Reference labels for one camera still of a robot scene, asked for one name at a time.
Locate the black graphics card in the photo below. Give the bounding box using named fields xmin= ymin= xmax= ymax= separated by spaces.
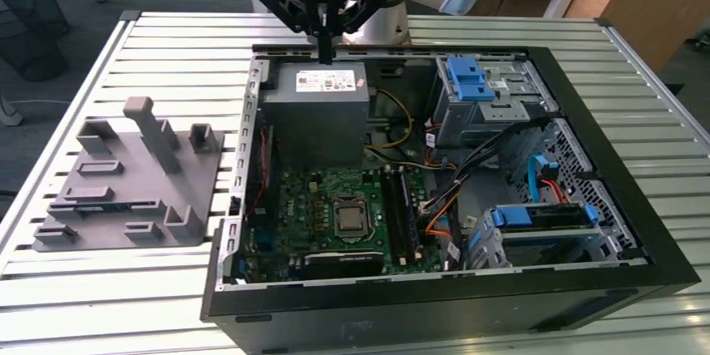
xmin=302 ymin=249 xmax=385 ymax=280

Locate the black RAM stick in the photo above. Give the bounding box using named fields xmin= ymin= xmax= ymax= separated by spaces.
xmin=381 ymin=165 xmax=410 ymax=263

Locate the grey parts rack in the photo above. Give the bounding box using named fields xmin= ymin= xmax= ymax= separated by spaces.
xmin=33 ymin=96 xmax=229 ymax=253

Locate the hard disk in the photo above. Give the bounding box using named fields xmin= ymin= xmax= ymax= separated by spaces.
xmin=490 ymin=203 xmax=600 ymax=232

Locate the black mesh wastebasket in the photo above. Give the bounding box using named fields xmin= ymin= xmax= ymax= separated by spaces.
xmin=0 ymin=0 xmax=71 ymax=81

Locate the red black twisted wire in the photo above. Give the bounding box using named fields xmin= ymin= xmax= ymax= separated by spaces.
xmin=253 ymin=126 xmax=278 ymax=217

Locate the black open PC case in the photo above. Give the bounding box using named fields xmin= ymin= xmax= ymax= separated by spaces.
xmin=199 ymin=43 xmax=704 ymax=355

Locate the metal disk bay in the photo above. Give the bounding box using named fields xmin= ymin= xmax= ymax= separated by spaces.
xmin=464 ymin=200 xmax=634 ymax=271

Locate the green motherboard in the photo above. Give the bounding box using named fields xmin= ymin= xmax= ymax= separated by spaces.
xmin=247 ymin=165 xmax=445 ymax=285

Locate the blue data wire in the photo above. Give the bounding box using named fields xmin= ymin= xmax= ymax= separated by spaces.
xmin=529 ymin=153 xmax=562 ymax=206

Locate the orange red power wire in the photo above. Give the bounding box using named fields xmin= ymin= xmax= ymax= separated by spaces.
xmin=541 ymin=177 xmax=577 ymax=206

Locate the orange blue wire bundle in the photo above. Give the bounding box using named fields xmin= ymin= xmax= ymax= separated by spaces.
xmin=422 ymin=200 xmax=465 ymax=248

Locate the metal optical drive cage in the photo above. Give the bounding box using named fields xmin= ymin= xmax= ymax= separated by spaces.
xmin=432 ymin=55 xmax=560 ymax=150

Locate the grey power supply unit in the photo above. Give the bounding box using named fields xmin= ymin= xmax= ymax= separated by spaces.
xmin=261 ymin=62 xmax=372 ymax=171

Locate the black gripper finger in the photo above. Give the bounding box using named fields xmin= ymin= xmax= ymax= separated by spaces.
xmin=326 ymin=0 xmax=392 ymax=66
xmin=254 ymin=0 xmax=330 ymax=65

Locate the yellow wire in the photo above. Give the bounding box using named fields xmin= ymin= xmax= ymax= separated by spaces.
xmin=365 ymin=88 xmax=417 ymax=150

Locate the silver CPU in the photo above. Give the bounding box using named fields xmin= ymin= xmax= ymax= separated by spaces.
xmin=334 ymin=204 xmax=368 ymax=236

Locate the blue plastic drive latch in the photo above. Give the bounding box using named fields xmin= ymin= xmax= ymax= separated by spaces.
xmin=446 ymin=57 xmax=498 ymax=102

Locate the black wire bundle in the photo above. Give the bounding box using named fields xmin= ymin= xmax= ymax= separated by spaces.
xmin=438 ymin=126 xmax=537 ymax=223

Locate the grey stand foot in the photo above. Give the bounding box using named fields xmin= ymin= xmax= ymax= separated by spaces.
xmin=0 ymin=95 xmax=25 ymax=127

